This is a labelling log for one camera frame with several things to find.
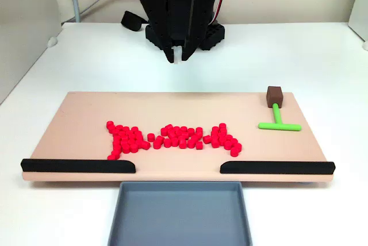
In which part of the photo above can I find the green tool brown handle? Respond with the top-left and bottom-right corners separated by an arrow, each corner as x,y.
258,86 -> 302,132

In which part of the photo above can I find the pink board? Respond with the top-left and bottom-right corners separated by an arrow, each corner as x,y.
22,91 -> 334,185

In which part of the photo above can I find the grey partition panel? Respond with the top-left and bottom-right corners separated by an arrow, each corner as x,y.
0,0 -> 63,106

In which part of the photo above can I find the white partition panel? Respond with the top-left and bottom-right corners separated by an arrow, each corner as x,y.
347,0 -> 368,43

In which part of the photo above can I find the grey square tray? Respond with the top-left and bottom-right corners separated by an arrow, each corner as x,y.
107,181 -> 253,246

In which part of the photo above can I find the black strap clamp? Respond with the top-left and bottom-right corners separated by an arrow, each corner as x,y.
120,10 -> 150,32

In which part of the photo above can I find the black foam rail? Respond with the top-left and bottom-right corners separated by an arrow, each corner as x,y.
220,160 -> 336,175
20,158 -> 136,174

